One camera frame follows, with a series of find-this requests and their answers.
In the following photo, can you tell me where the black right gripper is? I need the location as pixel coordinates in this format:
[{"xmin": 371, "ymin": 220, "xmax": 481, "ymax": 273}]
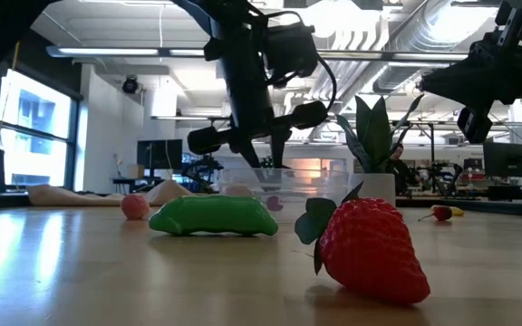
[{"xmin": 419, "ymin": 38, "xmax": 522, "ymax": 145}]

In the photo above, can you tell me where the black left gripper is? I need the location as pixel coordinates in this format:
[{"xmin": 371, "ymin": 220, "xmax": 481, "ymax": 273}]
[{"xmin": 187, "ymin": 44, "xmax": 329, "ymax": 169}]

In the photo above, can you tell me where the yellow toy potato half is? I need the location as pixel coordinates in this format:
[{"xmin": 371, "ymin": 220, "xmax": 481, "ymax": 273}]
[{"xmin": 223, "ymin": 183, "xmax": 256, "ymax": 198}]

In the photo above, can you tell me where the yellow toy banana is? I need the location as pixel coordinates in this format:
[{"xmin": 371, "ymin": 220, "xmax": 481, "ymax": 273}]
[{"xmin": 430, "ymin": 204, "xmax": 465, "ymax": 217}]

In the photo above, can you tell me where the pink toy raspberry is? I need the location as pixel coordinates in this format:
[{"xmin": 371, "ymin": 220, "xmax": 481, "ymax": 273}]
[{"xmin": 121, "ymin": 193, "xmax": 150, "ymax": 221}]

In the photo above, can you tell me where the red toy strawberry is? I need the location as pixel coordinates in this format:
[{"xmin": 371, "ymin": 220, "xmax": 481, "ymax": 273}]
[{"xmin": 294, "ymin": 180, "xmax": 431, "ymax": 305}]

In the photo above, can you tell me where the clear plastic tupperware container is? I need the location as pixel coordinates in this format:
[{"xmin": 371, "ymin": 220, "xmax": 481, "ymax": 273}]
[{"xmin": 218, "ymin": 168, "xmax": 352, "ymax": 224}]

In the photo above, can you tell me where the background robot rig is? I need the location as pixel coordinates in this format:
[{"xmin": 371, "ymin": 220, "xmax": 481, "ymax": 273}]
[
  {"xmin": 181, "ymin": 153, "xmax": 225, "ymax": 194},
  {"xmin": 417, "ymin": 161, "xmax": 465, "ymax": 198}
]

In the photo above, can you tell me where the black computer monitor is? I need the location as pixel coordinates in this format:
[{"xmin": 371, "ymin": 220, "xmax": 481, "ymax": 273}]
[
  {"xmin": 136, "ymin": 139, "xmax": 184, "ymax": 171},
  {"xmin": 482, "ymin": 141, "xmax": 522, "ymax": 179}
]

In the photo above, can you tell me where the person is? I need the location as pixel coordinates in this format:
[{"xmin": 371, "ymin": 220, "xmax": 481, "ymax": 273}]
[{"xmin": 387, "ymin": 142, "xmax": 421, "ymax": 196}]

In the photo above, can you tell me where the green plant in white pot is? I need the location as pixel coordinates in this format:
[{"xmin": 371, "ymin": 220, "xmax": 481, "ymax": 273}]
[{"xmin": 335, "ymin": 93, "xmax": 425, "ymax": 207}]

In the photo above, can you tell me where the round black ceiling speaker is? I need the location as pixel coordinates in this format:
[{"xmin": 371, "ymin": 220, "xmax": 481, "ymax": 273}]
[{"xmin": 121, "ymin": 75, "xmax": 140, "ymax": 95}]

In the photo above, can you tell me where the long ceiling light bar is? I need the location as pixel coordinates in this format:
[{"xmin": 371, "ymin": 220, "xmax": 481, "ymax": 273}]
[{"xmin": 45, "ymin": 44, "xmax": 470, "ymax": 63}]

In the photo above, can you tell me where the light cloth napkin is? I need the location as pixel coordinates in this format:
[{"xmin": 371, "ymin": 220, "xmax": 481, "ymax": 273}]
[{"xmin": 27, "ymin": 179, "xmax": 195, "ymax": 207}]

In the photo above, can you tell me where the large office window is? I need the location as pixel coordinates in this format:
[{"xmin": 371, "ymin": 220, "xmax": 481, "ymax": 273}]
[{"xmin": 0, "ymin": 67, "xmax": 81, "ymax": 191}]

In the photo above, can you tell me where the silver ventilation duct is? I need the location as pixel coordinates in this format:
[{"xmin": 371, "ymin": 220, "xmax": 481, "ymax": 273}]
[{"xmin": 372, "ymin": 0, "xmax": 484, "ymax": 94}]

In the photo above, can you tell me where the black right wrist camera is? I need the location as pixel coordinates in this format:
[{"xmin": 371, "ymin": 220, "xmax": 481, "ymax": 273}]
[{"xmin": 495, "ymin": 0, "xmax": 522, "ymax": 49}]

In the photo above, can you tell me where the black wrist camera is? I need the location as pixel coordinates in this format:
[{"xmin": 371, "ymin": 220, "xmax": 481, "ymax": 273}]
[
  {"xmin": 264, "ymin": 21, "xmax": 321, "ymax": 88},
  {"xmin": 495, "ymin": 0, "xmax": 522, "ymax": 49}
]

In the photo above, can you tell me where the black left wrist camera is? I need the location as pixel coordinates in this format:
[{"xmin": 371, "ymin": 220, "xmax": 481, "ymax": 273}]
[{"xmin": 264, "ymin": 21, "xmax": 321, "ymax": 88}]

